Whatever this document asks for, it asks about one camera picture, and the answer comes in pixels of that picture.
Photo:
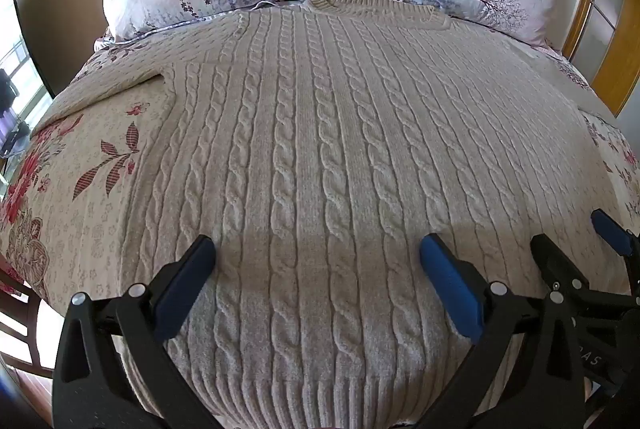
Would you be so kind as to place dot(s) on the wooden cabinet frame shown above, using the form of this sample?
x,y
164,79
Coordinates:
x,y
582,9

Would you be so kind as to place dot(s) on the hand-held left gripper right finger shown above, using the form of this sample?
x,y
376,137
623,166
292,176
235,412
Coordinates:
x,y
450,279

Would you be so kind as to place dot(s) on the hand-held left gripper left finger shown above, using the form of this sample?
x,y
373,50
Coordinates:
x,y
187,276

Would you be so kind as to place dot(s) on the wooden chair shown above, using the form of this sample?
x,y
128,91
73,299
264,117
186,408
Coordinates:
x,y
20,309

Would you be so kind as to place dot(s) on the bright window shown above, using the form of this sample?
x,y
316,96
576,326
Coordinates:
x,y
15,109

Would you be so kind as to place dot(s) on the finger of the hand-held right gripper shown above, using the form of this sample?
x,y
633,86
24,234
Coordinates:
x,y
612,231
550,259

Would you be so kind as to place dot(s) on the floral bed sheet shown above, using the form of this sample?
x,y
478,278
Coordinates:
x,y
75,209

